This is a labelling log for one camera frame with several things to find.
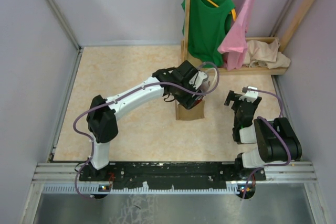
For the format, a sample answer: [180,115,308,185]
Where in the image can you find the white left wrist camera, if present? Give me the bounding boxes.
[189,71,211,92]

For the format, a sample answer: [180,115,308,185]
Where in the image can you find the green tank top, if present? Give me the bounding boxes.
[188,0,235,67]

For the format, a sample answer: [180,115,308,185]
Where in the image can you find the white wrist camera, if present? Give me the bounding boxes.
[239,86,258,103]
[189,71,211,92]

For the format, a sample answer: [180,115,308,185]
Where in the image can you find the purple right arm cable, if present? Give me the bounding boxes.
[241,89,292,200]

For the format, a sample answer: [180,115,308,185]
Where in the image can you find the beige crumpled cloth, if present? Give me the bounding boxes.
[243,38,291,69]

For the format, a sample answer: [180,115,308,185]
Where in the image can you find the pink shirt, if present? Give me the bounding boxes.
[217,0,255,71]

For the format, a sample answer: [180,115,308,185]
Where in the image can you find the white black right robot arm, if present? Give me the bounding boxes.
[224,87,302,180]

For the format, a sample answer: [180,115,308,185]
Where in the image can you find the brown canvas bag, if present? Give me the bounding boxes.
[175,67,221,121]

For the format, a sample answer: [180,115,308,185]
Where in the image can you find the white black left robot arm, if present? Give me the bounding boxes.
[87,60,218,180]

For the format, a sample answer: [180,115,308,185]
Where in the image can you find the aluminium rail frame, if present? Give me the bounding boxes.
[34,161,318,196]

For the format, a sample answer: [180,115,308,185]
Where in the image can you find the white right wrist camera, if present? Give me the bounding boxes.
[239,86,258,103]

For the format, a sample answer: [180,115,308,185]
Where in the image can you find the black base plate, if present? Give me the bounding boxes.
[79,162,253,190]

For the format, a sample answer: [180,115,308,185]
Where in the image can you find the wooden clothes rack frame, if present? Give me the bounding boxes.
[180,0,333,76]

